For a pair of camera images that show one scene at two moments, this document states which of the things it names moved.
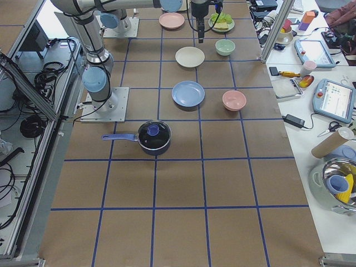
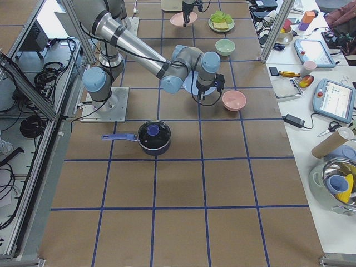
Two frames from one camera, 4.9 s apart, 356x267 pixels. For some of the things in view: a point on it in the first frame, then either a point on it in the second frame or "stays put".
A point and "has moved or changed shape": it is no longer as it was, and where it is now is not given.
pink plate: x=171 y=21 has moved or changed shape
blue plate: x=188 y=93 to x=187 y=84
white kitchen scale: x=286 y=89 stays put
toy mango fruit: x=306 y=81 stays put
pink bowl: x=234 y=100 stays put
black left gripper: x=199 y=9 to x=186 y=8
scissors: x=332 y=127 stays put
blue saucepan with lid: x=154 y=137 stays put
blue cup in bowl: x=337 y=184 stays put
